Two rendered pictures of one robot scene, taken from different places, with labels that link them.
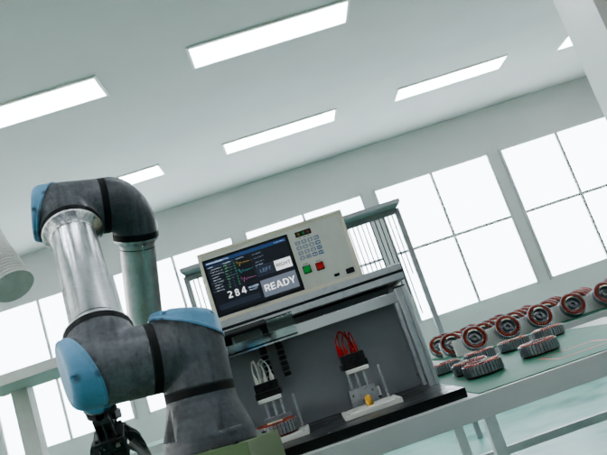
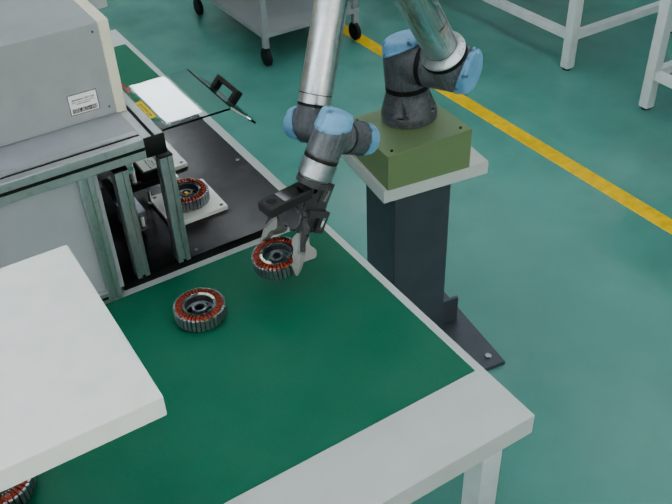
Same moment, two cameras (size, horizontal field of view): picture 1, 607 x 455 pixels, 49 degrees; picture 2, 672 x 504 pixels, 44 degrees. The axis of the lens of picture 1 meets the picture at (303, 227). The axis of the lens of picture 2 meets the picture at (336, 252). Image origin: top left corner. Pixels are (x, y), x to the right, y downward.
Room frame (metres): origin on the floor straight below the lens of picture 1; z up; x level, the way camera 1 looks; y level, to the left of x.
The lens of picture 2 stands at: (2.23, 1.93, 1.96)
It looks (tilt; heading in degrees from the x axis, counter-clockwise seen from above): 38 degrees down; 243
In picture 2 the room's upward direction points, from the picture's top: 2 degrees counter-clockwise
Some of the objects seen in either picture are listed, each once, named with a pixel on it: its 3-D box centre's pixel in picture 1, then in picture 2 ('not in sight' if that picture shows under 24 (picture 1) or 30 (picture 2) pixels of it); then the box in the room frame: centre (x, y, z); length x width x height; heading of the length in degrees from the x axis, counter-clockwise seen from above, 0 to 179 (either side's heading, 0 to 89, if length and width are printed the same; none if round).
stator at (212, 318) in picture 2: not in sight; (199, 309); (1.88, 0.61, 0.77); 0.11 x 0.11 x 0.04
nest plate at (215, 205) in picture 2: (281, 438); (188, 202); (1.76, 0.23, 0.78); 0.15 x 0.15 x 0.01; 4
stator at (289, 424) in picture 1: (277, 428); (186, 194); (1.76, 0.23, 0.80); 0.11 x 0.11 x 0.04
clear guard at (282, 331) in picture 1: (251, 339); (168, 111); (1.77, 0.22, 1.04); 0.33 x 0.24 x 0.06; 4
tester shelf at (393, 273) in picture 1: (290, 313); (13, 107); (2.08, 0.12, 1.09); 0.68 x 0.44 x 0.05; 94
